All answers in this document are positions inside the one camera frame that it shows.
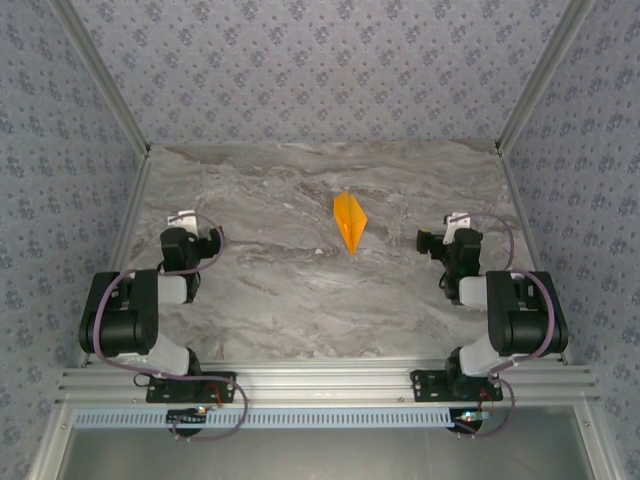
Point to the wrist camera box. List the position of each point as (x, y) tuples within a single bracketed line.
[(454, 223), (182, 219)]

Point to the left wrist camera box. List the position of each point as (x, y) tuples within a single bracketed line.
[(182, 219)]

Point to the aluminium frame post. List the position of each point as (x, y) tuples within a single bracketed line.
[(100, 77), (545, 75)]

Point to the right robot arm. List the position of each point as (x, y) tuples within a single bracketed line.
[(520, 320)]

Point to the aluminium mounting rail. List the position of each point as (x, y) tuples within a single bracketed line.
[(320, 382)]

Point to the black base plate left arm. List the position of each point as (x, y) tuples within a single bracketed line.
[(225, 387)]

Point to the small black circuit board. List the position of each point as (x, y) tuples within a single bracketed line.
[(467, 417), (185, 416)]

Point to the aluminium table side rail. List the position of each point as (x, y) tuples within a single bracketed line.
[(125, 235), (530, 240)]

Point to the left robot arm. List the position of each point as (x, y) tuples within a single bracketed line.
[(125, 320)]

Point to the orange square paper sheet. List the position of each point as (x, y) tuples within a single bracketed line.
[(350, 220)]

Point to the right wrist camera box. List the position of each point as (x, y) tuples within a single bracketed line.
[(454, 223)]

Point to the grey metal panel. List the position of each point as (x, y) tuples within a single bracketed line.
[(320, 455)]

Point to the black base plate right arm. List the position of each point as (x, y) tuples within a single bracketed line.
[(425, 387)]

